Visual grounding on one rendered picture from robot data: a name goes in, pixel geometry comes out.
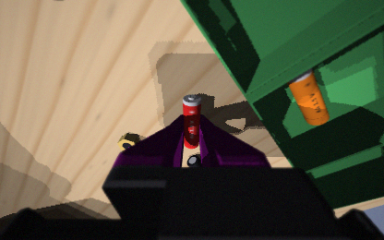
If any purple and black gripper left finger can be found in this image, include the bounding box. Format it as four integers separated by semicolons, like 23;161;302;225
111;114;185;169

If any black battery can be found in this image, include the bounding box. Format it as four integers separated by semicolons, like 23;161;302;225
186;155;201;167

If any red battery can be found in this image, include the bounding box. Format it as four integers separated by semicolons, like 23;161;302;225
183;94;201;149

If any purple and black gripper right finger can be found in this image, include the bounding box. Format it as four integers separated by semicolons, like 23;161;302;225
199;114;271;167

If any orange battery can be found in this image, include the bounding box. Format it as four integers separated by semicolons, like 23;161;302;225
287;68;330;126

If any yellow hex nut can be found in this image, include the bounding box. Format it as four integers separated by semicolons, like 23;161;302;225
117;133;138;150

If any green rack of three bins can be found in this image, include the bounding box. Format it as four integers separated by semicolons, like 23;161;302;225
180;0;384;210

